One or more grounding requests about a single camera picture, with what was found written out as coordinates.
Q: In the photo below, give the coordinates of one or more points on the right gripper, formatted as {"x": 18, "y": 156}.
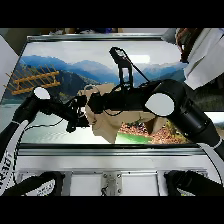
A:
{"x": 97, "y": 102}

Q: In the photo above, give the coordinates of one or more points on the beige sweatshirt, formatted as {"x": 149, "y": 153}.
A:
{"x": 106, "y": 128}

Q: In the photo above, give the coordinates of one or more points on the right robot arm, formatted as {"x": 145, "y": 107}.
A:
{"x": 193, "y": 120}

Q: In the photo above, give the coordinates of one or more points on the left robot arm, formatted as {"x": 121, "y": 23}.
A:
{"x": 30, "y": 106}

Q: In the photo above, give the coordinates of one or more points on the yellow wooden rack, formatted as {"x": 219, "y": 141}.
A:
{"x": 33, "y": 79}

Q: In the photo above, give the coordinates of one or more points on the dark brown garment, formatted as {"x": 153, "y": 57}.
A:
{"x": 188, "y": 41}

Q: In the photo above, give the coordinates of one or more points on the white garment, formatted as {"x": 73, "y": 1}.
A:
{"x": 206, "y": 56}

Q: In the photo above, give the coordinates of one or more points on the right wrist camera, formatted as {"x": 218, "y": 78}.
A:
{"x": 115, "y": 52}

